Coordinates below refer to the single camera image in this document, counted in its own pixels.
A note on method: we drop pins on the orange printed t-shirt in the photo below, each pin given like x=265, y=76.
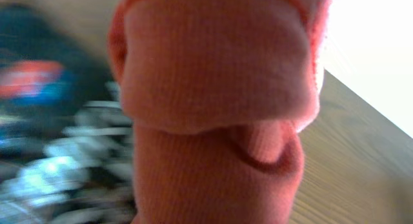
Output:
x=218, y=91

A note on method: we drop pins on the black printed folded t-shirt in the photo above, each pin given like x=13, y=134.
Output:
x=66, y=147

